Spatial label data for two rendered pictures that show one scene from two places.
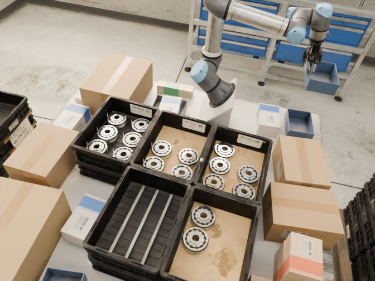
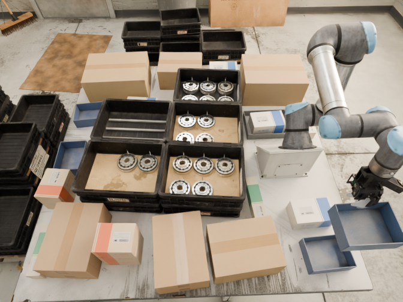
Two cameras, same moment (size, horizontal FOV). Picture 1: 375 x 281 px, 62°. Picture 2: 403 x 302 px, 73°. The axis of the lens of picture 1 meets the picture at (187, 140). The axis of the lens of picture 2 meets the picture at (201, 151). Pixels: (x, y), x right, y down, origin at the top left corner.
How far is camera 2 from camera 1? 1.20 m
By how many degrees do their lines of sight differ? 48
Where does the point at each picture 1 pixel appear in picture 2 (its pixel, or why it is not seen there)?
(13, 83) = (288, 51)
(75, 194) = (164, 98)
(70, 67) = not seen: hidden behind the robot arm
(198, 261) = (113, 169)
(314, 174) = (225, 256)
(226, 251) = (123, 186)
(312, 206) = (180, 253)
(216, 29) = not seen: hidden behind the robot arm
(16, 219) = (119, 69)
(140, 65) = (297, 78)
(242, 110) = (316, 189)
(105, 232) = (126, 114)
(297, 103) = not seen: outside the picture
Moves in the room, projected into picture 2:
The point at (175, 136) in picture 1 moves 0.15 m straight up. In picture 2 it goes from (228, 129) to (230, 110)
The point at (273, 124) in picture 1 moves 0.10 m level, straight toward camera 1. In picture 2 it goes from (299, 216) to (278, 212)
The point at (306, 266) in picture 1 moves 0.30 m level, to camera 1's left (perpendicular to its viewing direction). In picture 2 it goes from (102, 236) to (104, 174)
